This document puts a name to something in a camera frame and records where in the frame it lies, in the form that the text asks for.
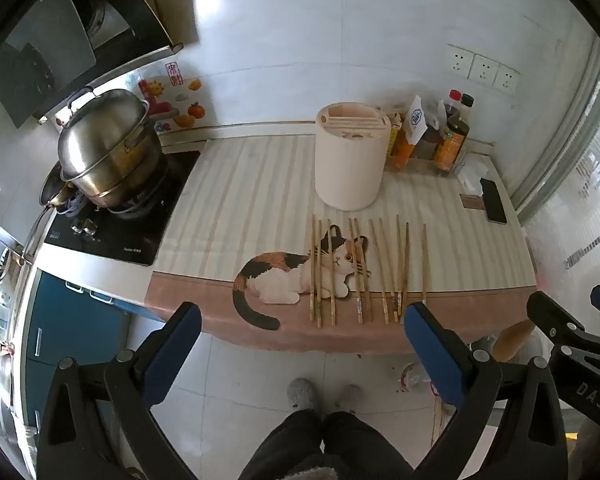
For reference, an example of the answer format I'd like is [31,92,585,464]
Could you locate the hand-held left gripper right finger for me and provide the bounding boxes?
[404,301,569,480]

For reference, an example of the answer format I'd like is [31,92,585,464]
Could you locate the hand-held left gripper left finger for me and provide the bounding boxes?
[37,301,203,480]

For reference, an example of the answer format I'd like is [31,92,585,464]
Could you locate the row of wooden chopsticks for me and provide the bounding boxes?
[307,214,412,329]

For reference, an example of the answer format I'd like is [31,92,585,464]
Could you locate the cream cylindrical utensil holder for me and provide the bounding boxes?
[314,102,392,211]

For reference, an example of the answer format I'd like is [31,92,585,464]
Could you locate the clear plastic container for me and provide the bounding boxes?
[394,362,439,397]

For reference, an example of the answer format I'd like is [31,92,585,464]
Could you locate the tan wooden object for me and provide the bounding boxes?
[494,319,537,362]

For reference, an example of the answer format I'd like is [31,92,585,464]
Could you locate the grey slipper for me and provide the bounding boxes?
[287,378,318,409]
[334,384,364,412]

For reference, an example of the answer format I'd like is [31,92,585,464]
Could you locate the blue kitchen cabinet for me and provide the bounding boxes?
[19,267,132,432]

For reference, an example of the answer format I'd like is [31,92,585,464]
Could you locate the black glass gas cooktop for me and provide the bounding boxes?
[43,150,201,267]

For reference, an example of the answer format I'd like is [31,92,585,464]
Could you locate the black smartphone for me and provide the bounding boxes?
[479,178,509,225]

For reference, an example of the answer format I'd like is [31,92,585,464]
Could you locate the person's legs in dark pants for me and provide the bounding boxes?
[239,406,417,480]

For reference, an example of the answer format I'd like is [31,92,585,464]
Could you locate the white tissue pack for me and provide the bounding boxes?
[455,161,487,196]

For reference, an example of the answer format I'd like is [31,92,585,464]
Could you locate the striped cat print mat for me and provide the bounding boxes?
[145,135,539,357]

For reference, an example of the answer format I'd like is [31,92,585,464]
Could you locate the orange seasoning box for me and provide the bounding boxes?
[392,119,417,169]

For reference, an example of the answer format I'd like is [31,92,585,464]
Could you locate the stainless steel steamer pot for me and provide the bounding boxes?
[57,88,164,209]

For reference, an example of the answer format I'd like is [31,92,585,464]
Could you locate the yellow seasoning box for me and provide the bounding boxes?
[387,112,406,157]

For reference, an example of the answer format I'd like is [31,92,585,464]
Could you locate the red cap sauce bottle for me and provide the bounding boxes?
[442,89,464,132]

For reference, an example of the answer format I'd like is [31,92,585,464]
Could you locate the white packet with blue emblem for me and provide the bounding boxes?
[404,94,429,144]

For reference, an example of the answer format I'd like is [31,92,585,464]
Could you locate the black range hood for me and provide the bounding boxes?
[0,0,184,129]

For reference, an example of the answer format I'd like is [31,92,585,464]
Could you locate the window frame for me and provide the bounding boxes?
[512,34,600,222]

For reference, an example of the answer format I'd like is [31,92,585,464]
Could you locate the steel pan with handle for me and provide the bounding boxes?
[22,162,82,264]

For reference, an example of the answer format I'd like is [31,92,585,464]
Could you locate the white wall socket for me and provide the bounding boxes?
[447,44,474,79]
[470,54,499,86]
[494,64,521,94]

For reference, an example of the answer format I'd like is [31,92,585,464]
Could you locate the fruit wall sticker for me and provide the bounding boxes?
[138,75,206,132]

